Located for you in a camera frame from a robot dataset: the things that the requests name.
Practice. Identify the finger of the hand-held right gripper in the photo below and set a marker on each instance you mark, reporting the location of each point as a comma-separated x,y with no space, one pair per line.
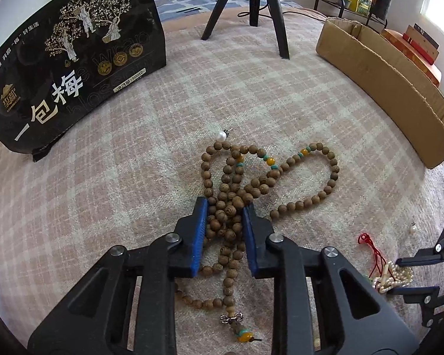
410,290
414,260

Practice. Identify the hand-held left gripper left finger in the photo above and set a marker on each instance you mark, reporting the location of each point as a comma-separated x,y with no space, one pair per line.
201,229

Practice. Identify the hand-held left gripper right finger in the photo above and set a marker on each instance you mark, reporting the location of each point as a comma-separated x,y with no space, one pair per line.
249,236

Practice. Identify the small pearl drop earring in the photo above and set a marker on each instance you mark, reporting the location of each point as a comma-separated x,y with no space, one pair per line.
413,227

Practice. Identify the pearl stud earring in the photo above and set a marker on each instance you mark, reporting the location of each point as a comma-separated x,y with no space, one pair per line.
221,135

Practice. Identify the pink plaid blanket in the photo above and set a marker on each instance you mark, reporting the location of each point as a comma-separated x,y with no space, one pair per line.
140,148

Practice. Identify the brown cardboard box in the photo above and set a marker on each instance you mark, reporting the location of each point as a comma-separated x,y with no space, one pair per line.
388,81

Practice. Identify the black printed gift box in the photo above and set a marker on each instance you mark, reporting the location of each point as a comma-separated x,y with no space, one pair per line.
74,63

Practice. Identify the dark red flat box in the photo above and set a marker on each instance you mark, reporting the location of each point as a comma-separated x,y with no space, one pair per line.
421,44

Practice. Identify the blue patterned bedsheet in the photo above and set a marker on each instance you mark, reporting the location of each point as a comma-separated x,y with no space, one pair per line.
192,0

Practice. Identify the black metal rack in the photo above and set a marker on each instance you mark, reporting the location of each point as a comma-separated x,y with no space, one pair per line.
331,2

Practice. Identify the green and yellow carton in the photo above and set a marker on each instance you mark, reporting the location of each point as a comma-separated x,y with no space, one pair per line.
359,0

